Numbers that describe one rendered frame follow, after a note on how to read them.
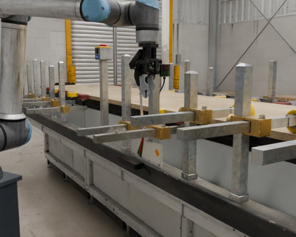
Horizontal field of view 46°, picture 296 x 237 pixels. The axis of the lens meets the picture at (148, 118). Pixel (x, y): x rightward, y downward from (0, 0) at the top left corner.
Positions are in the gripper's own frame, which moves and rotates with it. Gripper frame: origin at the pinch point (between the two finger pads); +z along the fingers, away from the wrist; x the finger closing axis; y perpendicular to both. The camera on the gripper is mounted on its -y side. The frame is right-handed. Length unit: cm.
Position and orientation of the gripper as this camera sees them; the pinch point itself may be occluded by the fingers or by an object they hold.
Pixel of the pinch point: (144, 94)
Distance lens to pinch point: 138.6
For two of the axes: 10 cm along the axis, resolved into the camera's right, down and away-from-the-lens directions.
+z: 0.0, 9.9, 1.5
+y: 5.2, 1.3, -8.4
